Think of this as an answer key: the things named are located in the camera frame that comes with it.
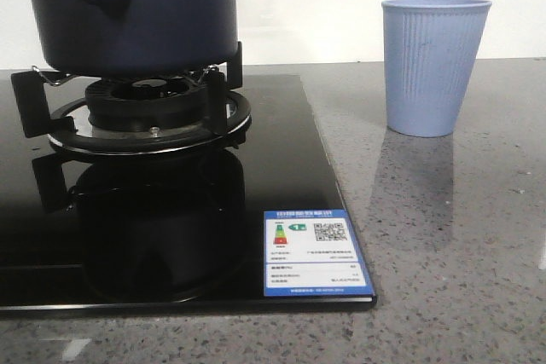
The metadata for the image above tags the light blue ribbed cup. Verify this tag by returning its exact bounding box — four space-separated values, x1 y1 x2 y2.
381 0 491 137

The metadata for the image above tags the blue energy label sticker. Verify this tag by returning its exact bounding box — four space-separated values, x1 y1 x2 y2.
264 209 375 297

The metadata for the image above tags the black pot support grate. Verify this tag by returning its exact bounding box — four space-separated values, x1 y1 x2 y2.
11 46 252 158

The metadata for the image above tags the black glass gas stove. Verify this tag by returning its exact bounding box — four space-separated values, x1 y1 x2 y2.
1 73 377 317

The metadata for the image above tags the dark blue cooking pot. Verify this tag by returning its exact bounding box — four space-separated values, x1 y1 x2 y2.
31 0 238 78

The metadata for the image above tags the black round gas burner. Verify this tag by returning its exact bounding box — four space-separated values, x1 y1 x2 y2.
85 78 207 132

